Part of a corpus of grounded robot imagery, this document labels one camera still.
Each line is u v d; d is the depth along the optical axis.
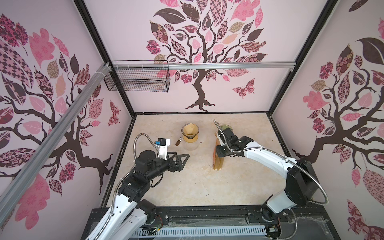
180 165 0.60
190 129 0.90
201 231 0.70
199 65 0.92
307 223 0.72
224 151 0.76
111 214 0.44
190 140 0.90
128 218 0.58
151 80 0.81
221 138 0.68
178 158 0.59
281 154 0.49
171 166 0.60
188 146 1.01
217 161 0.88
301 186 0.44
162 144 0.60
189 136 0.87
